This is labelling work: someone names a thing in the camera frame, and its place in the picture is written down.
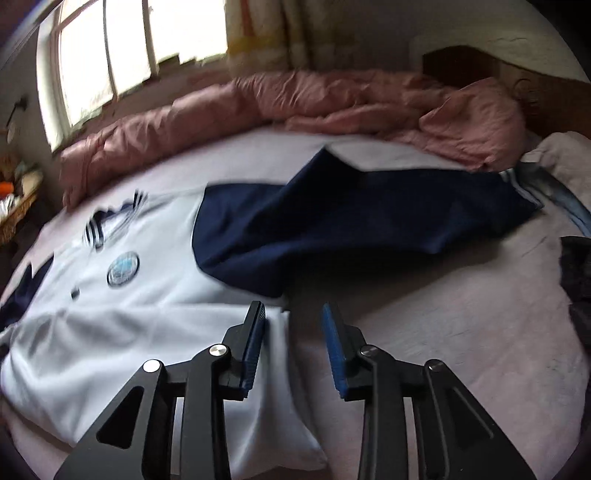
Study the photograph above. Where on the orange bowl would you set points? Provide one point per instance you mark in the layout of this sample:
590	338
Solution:
4	188

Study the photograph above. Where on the white and navy jacket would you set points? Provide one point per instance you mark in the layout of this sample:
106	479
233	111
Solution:
138	314

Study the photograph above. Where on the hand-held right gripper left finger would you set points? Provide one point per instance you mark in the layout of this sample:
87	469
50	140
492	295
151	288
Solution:
254	355

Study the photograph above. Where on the wall lamp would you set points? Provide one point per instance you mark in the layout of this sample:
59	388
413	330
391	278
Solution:
17	110

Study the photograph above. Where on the carved wooden side table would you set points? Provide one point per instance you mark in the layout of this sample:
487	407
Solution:
14	226

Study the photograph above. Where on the white framed window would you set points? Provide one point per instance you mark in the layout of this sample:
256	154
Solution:
129	46

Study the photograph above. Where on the bed with pink sheet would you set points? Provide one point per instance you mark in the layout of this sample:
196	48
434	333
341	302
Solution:
461	323

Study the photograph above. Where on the white pillow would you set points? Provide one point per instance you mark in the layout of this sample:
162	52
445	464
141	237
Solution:
563	152

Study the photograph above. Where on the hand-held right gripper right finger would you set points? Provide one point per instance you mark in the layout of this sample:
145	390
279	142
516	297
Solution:
333	350

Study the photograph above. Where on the pink duvet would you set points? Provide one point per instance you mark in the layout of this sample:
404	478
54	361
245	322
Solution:
277	99

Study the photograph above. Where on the patterned curtain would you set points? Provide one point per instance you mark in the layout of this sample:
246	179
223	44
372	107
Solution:
300	32

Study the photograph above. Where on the wooden headboard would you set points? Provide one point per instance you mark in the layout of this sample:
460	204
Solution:
554	106

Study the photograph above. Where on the dark cloth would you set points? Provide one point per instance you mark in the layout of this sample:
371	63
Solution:
577	277

